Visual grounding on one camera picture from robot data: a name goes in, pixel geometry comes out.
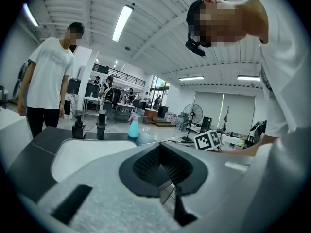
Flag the person's right forearm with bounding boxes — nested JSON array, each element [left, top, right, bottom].
[[218, 134, 277, 158]]

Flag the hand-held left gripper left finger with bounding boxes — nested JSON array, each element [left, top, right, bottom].
[[37, 142, 182, 233]]

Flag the white sink basin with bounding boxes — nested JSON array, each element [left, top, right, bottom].
[[49, 139, 138, 184]]

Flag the black faucet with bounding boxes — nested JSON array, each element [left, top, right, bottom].
[[96, 109, 108, 141]]

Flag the black soap dispenser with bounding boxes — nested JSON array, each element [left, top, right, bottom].
[[71, 115, 86, 139]]

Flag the black head-mounted camera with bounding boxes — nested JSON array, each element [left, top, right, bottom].
[[185, 38, 207, 58]]

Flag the grey roller blinds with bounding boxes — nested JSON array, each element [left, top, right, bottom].
[[193, 91, 256, 132]]

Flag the black floor fan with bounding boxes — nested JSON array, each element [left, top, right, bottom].
[[179, 103, 205, 142]]

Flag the person's white shirt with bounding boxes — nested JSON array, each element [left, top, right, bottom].
[[251, 0, 311, 233]]

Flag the teal spray bottle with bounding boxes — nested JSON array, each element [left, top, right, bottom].
[[127, 112, 141, 139]]

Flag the black-topped sink table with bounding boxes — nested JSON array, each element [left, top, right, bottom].
[[6, 126, 162, 204]]

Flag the black box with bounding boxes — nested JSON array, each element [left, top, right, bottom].
[[201, 116, 213, 132]]

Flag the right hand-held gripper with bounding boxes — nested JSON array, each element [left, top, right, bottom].
[[193, 129, 222, 152]]

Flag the wooden coat rack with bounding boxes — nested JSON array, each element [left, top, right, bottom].
[[221, 105, 232, 133]]

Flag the long ceiling light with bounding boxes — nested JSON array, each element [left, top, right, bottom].
[[112, 4, 135, 43], [22, 3, 40, 27], [179, 75, 205, 82], [236, 75, 261, 81]]

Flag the black mezzanine railing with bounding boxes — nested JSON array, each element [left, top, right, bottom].
[[91, 63, 147, 87]]

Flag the white bathtub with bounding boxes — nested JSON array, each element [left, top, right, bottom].
[[0, 106, 34, 172]]

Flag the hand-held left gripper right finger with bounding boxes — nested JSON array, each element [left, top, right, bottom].
[[159, 141, 270, 233]]

